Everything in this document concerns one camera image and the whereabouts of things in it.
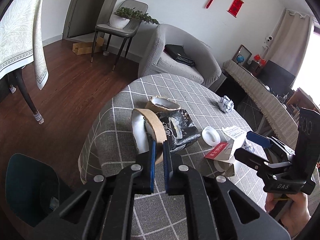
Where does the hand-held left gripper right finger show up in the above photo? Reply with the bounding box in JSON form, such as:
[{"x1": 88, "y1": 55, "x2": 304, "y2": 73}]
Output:
[{"x1": 162, "y1": 140, "x2": 293, "y2": 240}]

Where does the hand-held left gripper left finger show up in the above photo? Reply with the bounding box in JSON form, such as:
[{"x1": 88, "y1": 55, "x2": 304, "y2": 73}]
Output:
[{"x1": 34, "y1": 140, "x2": 157, "y2": 240}]

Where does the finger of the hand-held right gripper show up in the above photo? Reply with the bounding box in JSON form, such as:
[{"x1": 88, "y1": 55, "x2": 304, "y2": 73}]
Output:
[
  {"x1": 246, "y1": 131, "x2": 297, "y2": 162},
  {"x1": 234, "y1": 148, "x2": 272, "y2": 173}
]

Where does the white paper leaflet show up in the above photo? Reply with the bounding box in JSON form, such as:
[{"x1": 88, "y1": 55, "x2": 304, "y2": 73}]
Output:
[{"x1": 221, "y1": 126, "x2": 247, "y2": 140}]

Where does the red and white package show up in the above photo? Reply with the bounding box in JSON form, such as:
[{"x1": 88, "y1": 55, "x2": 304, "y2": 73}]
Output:
[{"x1": 204, "y1": 140, "x2": 248, "y2": 160}]

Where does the black packet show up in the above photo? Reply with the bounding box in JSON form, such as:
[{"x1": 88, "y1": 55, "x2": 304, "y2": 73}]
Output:
[{"x1": 155, "y1": 109, "x2": 201, "y2": 153}]

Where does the smooth cardboard tape core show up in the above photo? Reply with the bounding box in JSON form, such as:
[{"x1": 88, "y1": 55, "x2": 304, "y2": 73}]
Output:
[{"x1": 131, "y1": 108, "x2": 168, "y2": 165}]

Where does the paper ball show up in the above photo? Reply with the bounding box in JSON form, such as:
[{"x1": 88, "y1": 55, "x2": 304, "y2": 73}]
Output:
[{"x1": 218, "y1": 95, "x2": 235, "y2": 113}]

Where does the white tape roll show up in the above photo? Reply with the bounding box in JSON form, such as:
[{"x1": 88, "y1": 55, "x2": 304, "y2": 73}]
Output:
[{"x1": 202, "y1": 126, "x2": 222, "y2": 145}]

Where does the ragged cardboard ring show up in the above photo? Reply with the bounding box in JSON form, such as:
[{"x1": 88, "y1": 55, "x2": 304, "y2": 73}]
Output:
[{"x1": 144, "y1": 96, "x2": 182, "y2": 113}]

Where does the dark teal trash bin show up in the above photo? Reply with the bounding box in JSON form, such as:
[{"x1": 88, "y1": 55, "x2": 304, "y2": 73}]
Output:
[{"x1": 5, "y1": 153, "x2": 75, "y2": 228}]

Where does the person's right hand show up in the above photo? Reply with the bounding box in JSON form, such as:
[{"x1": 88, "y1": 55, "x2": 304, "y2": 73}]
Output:
[{"x1": 265, "y1": 192, "x2": 313, "y2": 230}]

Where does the round table, grey checked cloth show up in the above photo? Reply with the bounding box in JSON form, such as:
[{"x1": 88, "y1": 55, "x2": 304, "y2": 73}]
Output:
[{"x1": 78, "y1": 74, "x2": 318, "y2": 240}]

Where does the wooden shelf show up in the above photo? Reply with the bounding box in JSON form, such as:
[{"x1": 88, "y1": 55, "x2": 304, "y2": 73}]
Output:
[{"x1": 286, "y1": 87, "x2": 320, "y2": 120}]

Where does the black monitor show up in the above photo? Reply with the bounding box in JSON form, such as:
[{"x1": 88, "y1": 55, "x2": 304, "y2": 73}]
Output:
[{"x1": 257, "y1": 60, "x2": 296, "y2": 95}]

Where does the brown wooden box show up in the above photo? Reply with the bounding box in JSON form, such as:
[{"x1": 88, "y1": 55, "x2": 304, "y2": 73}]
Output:
[{"x1": 250, "y1": 61, "x2": 262, "y2": 75}]

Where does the beige curtain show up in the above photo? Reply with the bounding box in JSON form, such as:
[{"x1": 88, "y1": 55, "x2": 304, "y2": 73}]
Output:
[{"x1": 266, "y1": 8, "x2": 314, "y2": 75}]

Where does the black leather bag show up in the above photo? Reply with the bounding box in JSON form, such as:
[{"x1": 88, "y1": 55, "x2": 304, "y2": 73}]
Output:
[{"x1": 165, "y1": 44, "x2": 195, "y2": 67}]

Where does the grey armchair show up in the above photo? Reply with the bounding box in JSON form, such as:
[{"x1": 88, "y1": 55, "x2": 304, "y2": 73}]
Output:
[{"x1": 138, "y1": 24, "x2": 222, "y2": 88}]

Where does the flat cardboard box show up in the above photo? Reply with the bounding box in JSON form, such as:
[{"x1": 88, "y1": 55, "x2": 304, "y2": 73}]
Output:
[{"x1": 72, "y1": 36, "x2": 105, "y2": 55}]

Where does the grey dining chair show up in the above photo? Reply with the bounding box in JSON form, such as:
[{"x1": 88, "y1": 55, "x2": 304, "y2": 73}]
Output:
[{"x1": 90, "y1": 0, "x2": 148, "y2": 71}]

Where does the potted plant in white pot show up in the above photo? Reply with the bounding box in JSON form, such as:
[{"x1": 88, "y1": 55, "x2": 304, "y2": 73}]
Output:
[{"x1": 108, "y1": 7, "x2": 160, "y2": 30}]

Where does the grey door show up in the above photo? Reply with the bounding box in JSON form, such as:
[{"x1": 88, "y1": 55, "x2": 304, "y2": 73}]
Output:
[{"x1": 67, "y1": 0, "x2": 120, "y2": 38}]

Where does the wooden picture frame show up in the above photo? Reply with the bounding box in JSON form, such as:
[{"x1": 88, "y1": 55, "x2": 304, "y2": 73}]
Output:
[{"x1": 232, "y1": 44, "x2": 252, "y2": 67}]

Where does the long red wall scroll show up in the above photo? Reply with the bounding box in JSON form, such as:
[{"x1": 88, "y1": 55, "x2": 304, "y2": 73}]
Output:
[{"x1": 227, "y1": 0, "x2": 245, "y2": 18}]

